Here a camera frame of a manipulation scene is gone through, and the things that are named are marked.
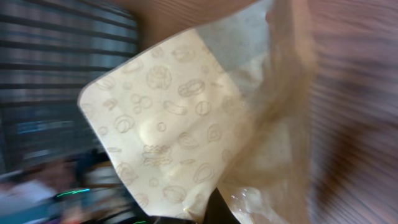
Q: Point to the beige snack bag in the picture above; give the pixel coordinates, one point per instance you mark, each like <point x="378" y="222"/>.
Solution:
<point x="223" y="106"/>

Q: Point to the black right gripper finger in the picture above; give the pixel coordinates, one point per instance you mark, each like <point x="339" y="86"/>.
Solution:
<point x="217" y="211"/>

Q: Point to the grey plastic shopping basket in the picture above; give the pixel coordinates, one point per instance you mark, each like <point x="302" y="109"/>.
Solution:
<point x="50" y="49"/>

